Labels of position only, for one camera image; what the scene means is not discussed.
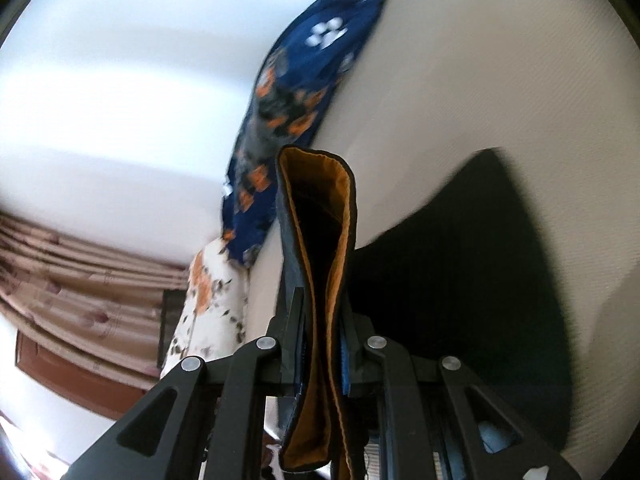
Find floral white pillow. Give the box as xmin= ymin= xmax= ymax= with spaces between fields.
xmin=160 ymin=237 xmax=251 ymax=381

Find blue dog-print blanket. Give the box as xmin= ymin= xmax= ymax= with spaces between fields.
xmin=220 ymin=0 xmax=406 ymax=268

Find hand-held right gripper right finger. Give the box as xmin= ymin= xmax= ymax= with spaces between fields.
xmin=344 ymin=305 xmax=582 ymax=480

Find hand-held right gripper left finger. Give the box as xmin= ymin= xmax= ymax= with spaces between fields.
xmin=65 ymin=287 xmax=307 ymax=480

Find black pants with orange lining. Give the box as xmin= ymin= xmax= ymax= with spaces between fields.
xmin=275 ymin=144 xmax=576 ymax=480

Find black mesh panel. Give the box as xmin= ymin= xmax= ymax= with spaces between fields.
xmin=161 ymin=289 xmax=188 ymax=367

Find brown wooden bed frame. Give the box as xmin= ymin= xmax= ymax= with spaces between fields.
xmin=15 ymin=330 xmax=168 ymax=421

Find beige pleated curtain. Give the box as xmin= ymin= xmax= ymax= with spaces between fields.
xmin=0 ymin=210 xmax=193 ymax=376

